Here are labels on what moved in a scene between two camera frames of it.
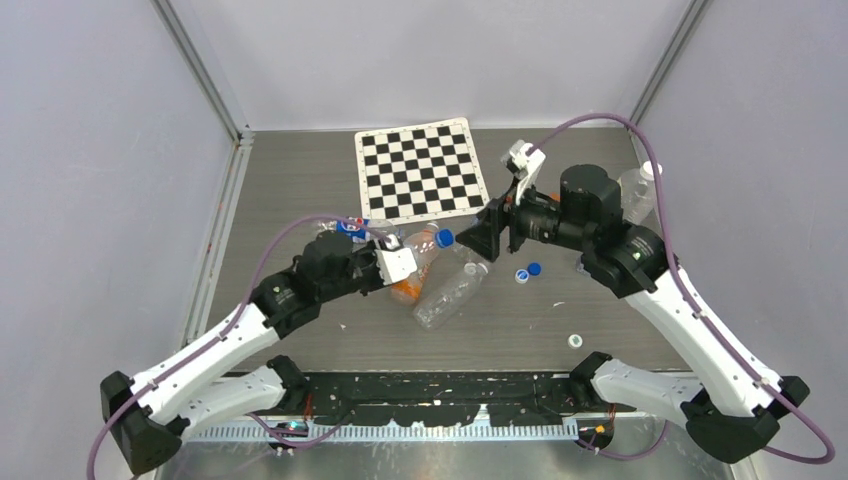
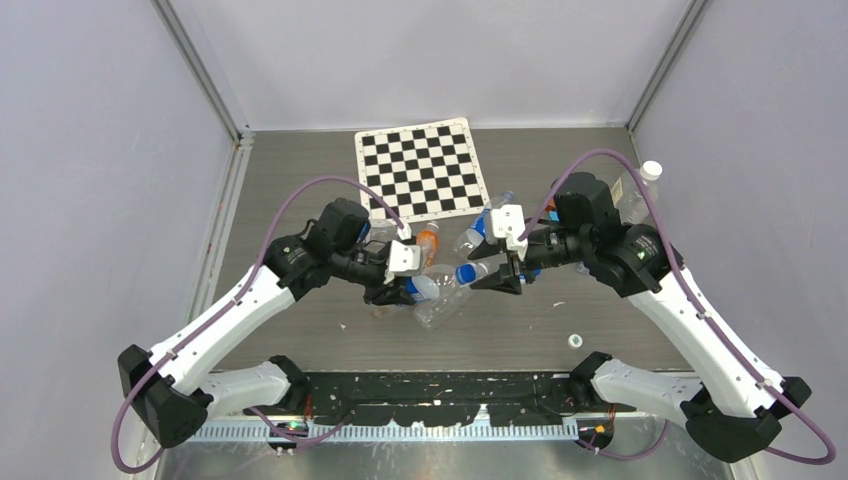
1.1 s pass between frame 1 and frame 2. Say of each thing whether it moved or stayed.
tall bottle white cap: stayed
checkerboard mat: stayed
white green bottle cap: stayed
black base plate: stayed
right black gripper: moved
